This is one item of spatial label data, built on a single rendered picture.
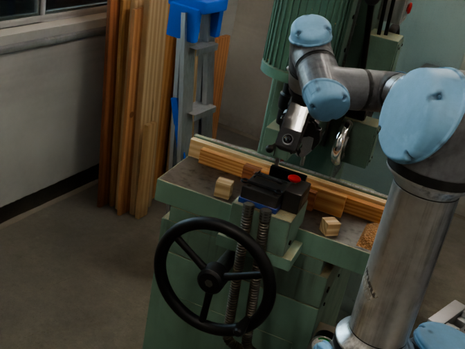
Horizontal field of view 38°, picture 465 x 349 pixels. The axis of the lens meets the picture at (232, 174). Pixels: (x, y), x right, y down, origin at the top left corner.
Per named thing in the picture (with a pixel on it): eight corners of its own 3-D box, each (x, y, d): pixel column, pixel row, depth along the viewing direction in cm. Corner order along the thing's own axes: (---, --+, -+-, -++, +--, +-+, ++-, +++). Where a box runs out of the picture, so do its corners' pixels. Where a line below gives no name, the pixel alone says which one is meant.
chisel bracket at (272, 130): (259, 158, 167) (265, 127, 163) (277, 141, 179) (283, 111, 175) (286, 167, 165) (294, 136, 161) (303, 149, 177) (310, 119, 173)
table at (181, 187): (133, 214, 161) (136, 192, 158) (189, 170, 187) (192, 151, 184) (381, 307, 144) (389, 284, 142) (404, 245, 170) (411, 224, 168)
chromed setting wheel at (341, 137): (324, 169, 174) (335, 125, 169) (336, 154, 185) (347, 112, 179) (335, 173, 173) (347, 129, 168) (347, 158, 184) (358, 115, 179)
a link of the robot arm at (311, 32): (295, 44, 118) (285, 12, 123) (293, 88, 127) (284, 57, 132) (339, 39, 118) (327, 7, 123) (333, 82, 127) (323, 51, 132)
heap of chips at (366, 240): (356, 245, 154) (358, 235, 152) (367, 223, 164) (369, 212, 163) (392, 258, 151) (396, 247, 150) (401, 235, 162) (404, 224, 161)
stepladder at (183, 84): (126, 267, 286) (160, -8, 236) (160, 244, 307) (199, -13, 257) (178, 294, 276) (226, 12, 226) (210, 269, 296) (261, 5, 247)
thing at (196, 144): (187, 155, 181) (190, 138, 179) (190, 153, 183) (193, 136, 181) (407, 230, 165) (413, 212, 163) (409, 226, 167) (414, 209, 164)
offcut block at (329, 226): (331, 228, 159) (334, 216, 157) (338, 235, 156) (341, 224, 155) (318, 228, 158) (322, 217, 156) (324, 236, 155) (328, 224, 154)
